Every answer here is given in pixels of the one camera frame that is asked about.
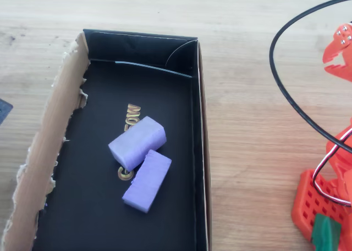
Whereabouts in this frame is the purple foam block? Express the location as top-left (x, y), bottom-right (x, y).
top-left (108, 115), bottom-right (168, 167)
top-left (122, 149), bottom-right (173, 214)

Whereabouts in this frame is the black cardboard box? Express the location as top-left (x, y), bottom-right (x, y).
top-left (0, 28), bottom-right (214, 251)

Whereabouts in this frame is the dark grey tape patch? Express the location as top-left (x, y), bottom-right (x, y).
top-left (0, 98), bottom-right (14, 127)

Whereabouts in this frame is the long black cable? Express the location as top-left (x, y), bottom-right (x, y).
top-left (269, 0), bottom-right (352, 154)

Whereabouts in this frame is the white red servo wire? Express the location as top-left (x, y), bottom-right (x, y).
top-left (312, 146), bottom-right (352, 208)

